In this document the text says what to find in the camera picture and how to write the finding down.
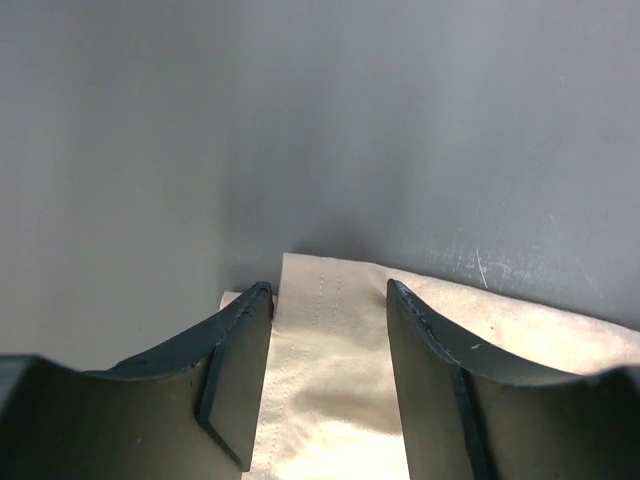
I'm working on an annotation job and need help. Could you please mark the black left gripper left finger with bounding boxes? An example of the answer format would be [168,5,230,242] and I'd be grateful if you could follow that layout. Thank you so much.
[82,280,274,474]

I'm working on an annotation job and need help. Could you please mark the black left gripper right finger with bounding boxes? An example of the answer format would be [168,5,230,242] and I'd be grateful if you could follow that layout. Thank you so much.
[386,280,615,479]

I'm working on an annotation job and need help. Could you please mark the beige t shirt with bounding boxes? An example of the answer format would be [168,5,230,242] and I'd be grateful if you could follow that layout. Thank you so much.
[248,253,639,479]

